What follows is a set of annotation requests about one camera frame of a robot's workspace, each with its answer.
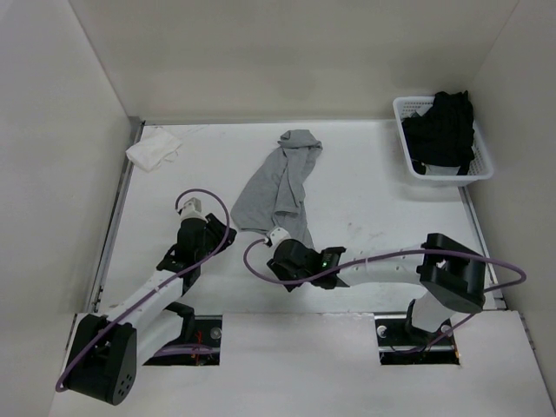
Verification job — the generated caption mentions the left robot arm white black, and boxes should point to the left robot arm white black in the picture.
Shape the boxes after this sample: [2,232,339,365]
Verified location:
[56,214,236,406]

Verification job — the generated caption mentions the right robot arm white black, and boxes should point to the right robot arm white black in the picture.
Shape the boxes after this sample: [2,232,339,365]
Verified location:
[267,228,486,344]

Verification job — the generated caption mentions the purple cable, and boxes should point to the purple cable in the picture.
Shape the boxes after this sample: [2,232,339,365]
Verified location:
[56,188,231,392]
[242,236,526,348]

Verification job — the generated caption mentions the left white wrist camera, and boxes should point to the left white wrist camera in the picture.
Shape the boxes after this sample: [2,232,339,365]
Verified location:
[176,197,205,221]

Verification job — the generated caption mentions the grey tank top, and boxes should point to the grey tank top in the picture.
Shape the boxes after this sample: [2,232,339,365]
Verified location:
[231,129,322,248]

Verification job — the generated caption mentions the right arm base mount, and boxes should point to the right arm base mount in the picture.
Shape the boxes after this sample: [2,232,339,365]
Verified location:
[374,300,460,366]

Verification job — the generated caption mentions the black tank tops pile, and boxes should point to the black tank tops pile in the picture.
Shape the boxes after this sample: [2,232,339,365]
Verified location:
[401,91,474,175]

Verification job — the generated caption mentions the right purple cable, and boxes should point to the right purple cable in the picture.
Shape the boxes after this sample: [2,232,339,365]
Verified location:
[242,236,526,348]

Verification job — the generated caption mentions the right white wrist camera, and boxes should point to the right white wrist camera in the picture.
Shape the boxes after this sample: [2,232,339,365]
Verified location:
[265,227,291,248]

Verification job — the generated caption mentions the folded white tank top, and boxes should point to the folded white tank top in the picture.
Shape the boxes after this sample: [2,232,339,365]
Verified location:
[126,129,182,173]

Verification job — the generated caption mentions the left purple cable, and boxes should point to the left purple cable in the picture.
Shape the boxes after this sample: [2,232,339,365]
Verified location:
[56,188,231,392]

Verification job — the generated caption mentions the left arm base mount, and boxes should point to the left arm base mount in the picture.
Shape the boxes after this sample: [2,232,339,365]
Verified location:
[143,302,222,367]

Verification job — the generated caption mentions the white plastic basket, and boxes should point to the white plastic basket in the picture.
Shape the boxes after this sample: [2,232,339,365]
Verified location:
[393,96,493,187]

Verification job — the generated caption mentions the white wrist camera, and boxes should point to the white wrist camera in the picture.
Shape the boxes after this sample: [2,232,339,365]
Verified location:
[265,227,291,248]
[176,197,205,221]

